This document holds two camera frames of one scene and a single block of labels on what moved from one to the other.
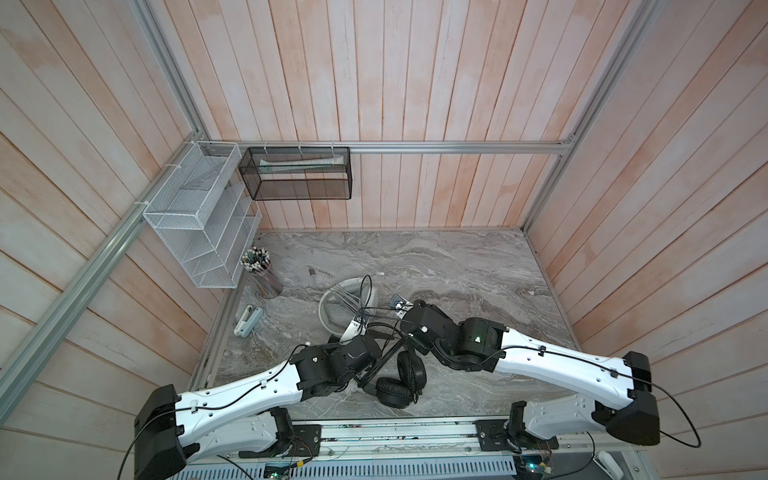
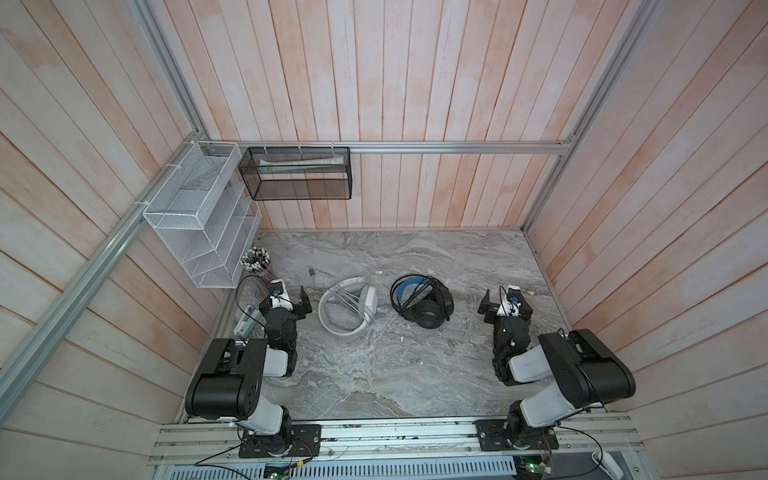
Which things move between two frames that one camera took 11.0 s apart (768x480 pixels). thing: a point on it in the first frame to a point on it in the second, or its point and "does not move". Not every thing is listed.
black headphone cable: [390, 325] to [408, 290]
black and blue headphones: [403, 392] to [422, 299]
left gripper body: [334, 346] to [295, 317]
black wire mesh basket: [297, 173] does not move
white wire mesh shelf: [205, 214] does not move
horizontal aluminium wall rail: [570, 145] does not move
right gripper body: [415, 344] to [500, 325]
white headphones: [342, 304] does not move
